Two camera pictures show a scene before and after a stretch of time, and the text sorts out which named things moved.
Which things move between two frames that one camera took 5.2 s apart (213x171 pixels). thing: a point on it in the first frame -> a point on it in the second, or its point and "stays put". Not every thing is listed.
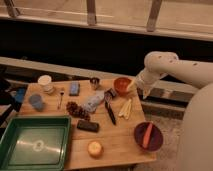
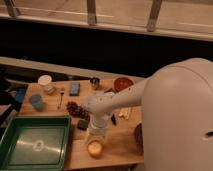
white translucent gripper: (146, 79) -> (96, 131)
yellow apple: (95, 149) stays put
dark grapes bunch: (77, 111) stays put
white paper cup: (46, 83) stays put
